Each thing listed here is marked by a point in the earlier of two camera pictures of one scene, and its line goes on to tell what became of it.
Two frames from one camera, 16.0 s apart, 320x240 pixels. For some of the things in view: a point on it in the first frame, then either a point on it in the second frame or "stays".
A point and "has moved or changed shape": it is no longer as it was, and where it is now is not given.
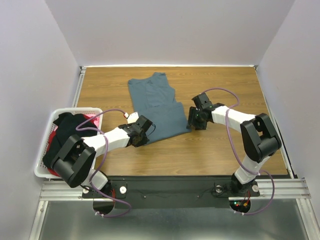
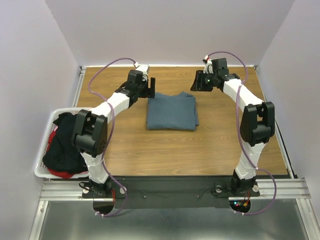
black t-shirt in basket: x=67 y=124 stays
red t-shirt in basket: x=51 y=140 stays
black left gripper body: x=143 y=140 → x=143 y=90
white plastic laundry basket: x=40 y=170 stays
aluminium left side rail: x=82 y=70 stays
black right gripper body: x=195 y=118 → x=207 y=80
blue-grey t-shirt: x=153 y=97 has moved or changed shape
